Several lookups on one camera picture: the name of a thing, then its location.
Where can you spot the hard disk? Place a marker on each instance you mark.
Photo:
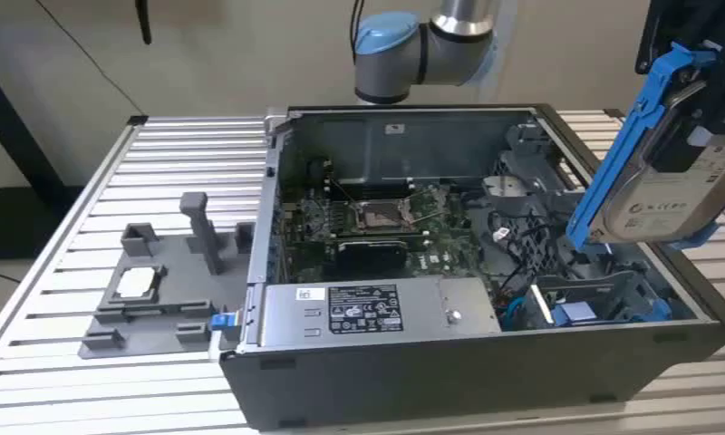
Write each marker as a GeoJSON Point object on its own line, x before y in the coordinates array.
{"type": "Point", "coordinates": [658, 204]}

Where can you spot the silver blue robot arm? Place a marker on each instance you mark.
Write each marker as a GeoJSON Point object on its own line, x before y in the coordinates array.
{"type": "Point", "coordinates": [398, 59]}

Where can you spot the grey disk bay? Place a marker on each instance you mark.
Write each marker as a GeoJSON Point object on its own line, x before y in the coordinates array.
{"type": "Point", "coordinates": [586, 282]}

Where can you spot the green motherboard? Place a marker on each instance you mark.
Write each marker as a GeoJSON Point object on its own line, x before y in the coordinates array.
{"type": "Point", "coordinates": [446, 235]}

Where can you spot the CPU socket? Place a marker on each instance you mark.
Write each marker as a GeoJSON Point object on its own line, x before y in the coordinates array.
{"type": "Point", "coordinates": [379, 219]}

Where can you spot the thin metal locking lever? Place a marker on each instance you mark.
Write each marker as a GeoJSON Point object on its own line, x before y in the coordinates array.
{"type": "Point", "coordinates": [343, 192]}

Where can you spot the silver power supply unit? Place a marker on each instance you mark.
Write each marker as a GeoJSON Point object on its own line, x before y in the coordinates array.
{"type": "Point", "coordinates": [417, 312]}

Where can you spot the black open PC case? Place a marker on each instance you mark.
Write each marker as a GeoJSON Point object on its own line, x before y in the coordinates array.
{"type": "Point", "coordinates": [429, 385]}

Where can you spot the blue plastic clip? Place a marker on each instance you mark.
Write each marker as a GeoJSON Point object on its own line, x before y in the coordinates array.
{"type": "Point", "coordinates": [223, 322]}

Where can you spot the silver CPU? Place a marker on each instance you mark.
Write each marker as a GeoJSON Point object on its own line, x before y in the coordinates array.
{"type": "Point", "coordinates": [135, 282]}

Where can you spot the grey parts rack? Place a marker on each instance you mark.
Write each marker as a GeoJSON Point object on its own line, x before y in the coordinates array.
{"type": "Point", "coordinates": [157, 326]}

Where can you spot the black monitor stand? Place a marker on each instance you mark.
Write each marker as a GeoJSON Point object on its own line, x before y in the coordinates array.
{"type": "Point", "coordinates": [11, 181]}

